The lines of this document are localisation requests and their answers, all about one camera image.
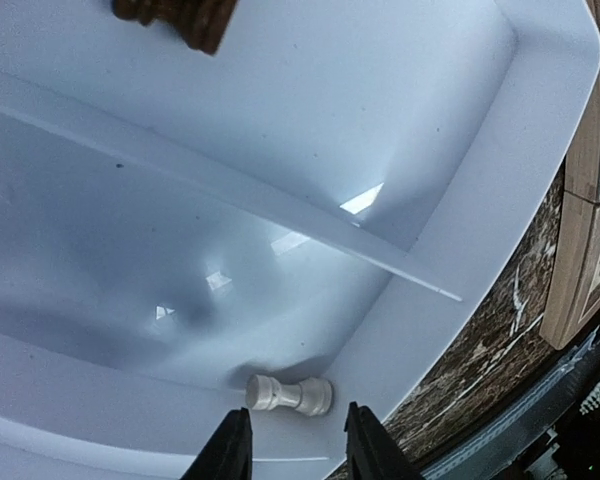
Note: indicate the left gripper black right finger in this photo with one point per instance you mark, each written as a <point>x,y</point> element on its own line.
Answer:
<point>371,453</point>

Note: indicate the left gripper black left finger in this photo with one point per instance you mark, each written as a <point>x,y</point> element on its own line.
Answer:
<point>228,454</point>

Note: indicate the white rook among dark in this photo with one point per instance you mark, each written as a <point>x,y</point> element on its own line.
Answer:
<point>310,397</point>

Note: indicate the white plastic divided tray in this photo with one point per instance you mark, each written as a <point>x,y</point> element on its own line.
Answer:
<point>332,194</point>

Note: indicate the wooden chess board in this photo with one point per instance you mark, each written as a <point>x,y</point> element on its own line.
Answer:
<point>574,293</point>

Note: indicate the dark chess pieces pile lower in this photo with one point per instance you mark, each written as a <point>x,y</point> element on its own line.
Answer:
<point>201,24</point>

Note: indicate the white slotted cable duct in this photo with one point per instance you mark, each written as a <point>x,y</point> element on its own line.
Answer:
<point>495,446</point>

